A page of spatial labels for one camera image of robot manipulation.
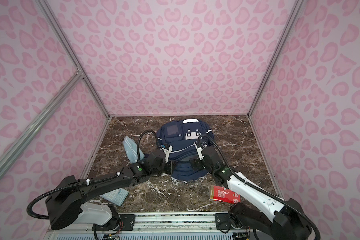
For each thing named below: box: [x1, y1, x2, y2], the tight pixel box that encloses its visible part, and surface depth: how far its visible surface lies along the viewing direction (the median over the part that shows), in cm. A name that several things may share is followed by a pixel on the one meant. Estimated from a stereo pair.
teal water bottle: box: [123, 136, 145, 163], surface depth 99 cm
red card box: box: [209, 185, 241, 204], surface depth 83 cm
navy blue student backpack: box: [157, 118, 214, 182], surface depth 100 cm
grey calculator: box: [99, 188, 129, 207], surface depth 81 cm
